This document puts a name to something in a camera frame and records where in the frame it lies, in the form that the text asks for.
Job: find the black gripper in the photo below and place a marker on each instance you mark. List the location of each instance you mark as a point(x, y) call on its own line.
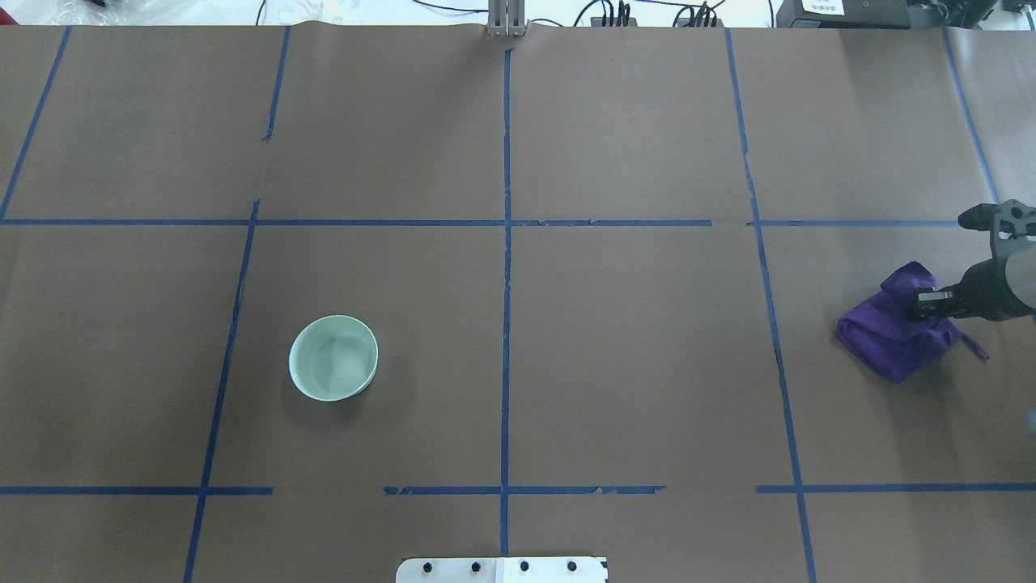
point(997, 289)

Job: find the purple cloth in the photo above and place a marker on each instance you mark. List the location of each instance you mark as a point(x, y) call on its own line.
point(883, 336)

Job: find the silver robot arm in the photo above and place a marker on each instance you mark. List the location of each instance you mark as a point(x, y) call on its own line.
point(1020, 275)

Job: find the black computer box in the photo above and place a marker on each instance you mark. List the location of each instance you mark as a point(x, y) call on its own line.
point(891, 15)

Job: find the black power strip right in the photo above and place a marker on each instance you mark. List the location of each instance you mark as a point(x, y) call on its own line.
point(702, 15)

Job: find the black power strip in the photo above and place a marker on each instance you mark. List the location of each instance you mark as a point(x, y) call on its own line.
point(702, 15)
point(614, 14)

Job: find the black power strip left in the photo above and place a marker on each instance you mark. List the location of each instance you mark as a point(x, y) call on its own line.
point(614, 14)

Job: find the light green bowl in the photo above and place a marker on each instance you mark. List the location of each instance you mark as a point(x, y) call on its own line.
point(333, 358)

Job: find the grey aluminium frame post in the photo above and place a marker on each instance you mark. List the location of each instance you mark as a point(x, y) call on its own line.
point(506, 18)

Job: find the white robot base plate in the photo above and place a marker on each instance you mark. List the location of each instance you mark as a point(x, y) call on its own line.
point(504, 569)

